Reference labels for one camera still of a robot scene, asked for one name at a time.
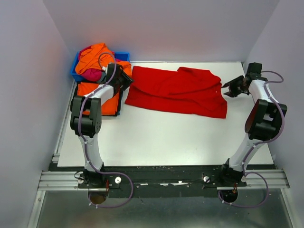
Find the red t shirt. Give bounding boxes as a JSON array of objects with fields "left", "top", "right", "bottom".
[{"left": 125, "top": 66, "right": 228, "bottom": 119}]

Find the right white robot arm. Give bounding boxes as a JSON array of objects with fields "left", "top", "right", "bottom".
[{"left": 218, "top": 62, "right": 287, "bottom": 186}]

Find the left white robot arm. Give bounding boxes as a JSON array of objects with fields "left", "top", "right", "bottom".
[{"left": 70, "top": 63, "right": 133, "bottom": 188}]

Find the black tray under stack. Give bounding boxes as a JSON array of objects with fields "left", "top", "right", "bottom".
[{"left": 70, "top": 81, "right": 125, "bottom": 117}]

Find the grey crumpled garment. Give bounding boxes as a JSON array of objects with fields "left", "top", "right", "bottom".
[{"left": 96, "top": 71, "right": 106, "bottom": 84}]

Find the blue plastic bin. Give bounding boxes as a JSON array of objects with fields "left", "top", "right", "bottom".
[{"left": 70, "top": 52, "right": 130, "bottom": 82}]

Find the folded orange t shirt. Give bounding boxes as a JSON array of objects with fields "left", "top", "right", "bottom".
[{"left": 76, "top": 82, "right": 121, "bottom": 116}]

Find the crumpled orange t shirt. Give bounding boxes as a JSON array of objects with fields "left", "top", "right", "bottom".
[{"left": 76, "top": 43, "right": 132, "bottom": 77}]

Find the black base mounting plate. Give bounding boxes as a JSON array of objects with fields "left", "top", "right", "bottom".
[{"left": 78, "top": 163, "right": 269, "bottom": 199}]

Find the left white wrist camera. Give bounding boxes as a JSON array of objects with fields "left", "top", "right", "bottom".
[{"left": 102, "top": 66, "right": 108, "bottom": 73}]

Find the aluminium extrusion rail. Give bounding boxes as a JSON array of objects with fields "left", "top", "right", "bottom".
[{"left": 38, "top": 171, "right": 78, "bottom": 191}]

